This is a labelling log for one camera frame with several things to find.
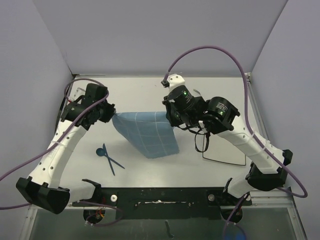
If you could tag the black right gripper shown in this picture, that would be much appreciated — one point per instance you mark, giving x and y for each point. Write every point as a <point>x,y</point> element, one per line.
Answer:
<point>173,121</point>

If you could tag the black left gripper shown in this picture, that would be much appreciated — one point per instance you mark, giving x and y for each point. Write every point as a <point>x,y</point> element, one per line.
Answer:
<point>110,112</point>

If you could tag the blue checked cloth napkin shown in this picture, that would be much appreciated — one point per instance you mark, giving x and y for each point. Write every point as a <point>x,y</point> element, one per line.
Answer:
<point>148,132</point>

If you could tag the square white plate black rim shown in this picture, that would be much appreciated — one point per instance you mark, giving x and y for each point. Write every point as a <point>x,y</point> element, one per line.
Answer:
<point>221,151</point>

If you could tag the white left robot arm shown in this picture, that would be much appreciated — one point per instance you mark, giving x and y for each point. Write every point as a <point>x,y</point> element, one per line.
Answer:
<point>42,186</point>

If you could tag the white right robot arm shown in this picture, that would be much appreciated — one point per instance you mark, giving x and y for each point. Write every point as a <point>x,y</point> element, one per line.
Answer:
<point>219,117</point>

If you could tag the dark blue plastic knife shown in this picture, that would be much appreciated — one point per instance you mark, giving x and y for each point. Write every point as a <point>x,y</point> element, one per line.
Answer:
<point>109,160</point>

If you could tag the dark blue plastic spoon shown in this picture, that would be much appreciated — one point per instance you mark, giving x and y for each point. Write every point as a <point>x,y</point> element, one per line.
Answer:
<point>100,152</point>

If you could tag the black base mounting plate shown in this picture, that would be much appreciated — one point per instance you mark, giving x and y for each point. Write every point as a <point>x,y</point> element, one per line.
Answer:
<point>168,203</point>

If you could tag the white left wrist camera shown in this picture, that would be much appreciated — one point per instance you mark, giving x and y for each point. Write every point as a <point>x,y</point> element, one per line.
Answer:
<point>76,94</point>

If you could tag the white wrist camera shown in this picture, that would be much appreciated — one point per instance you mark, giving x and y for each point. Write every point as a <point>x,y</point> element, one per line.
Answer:
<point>76,94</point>
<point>172,81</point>

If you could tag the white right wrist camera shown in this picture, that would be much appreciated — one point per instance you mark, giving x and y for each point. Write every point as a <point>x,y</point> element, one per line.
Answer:
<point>172,81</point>

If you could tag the aluminium frame rail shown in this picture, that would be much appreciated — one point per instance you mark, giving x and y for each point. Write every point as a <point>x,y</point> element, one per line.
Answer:
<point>293,213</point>

